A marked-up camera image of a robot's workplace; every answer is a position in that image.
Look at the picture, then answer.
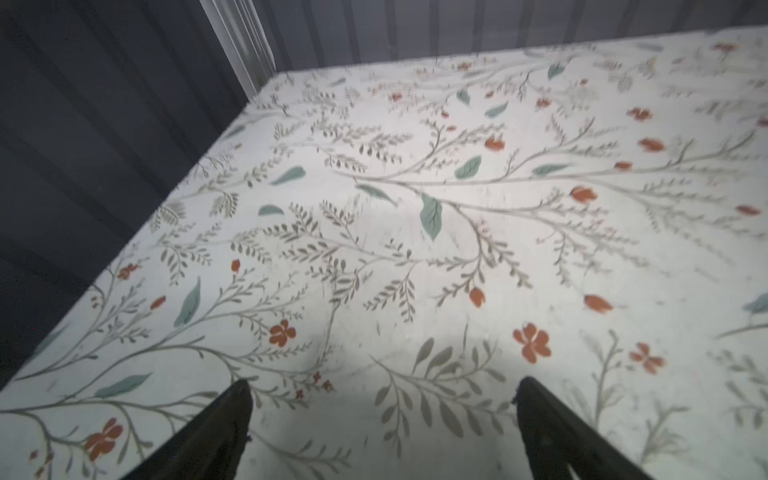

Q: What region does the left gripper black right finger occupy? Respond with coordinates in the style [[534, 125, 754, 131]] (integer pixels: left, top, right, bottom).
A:
[[513, 376, 651, 480]]

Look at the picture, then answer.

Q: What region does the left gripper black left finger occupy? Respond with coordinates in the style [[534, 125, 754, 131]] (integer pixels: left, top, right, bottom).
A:
[[126, 380, 253, 480]]

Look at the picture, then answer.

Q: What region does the floral patterned table mat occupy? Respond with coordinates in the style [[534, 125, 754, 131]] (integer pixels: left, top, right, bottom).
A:
[[1, 26, 767, 479]]

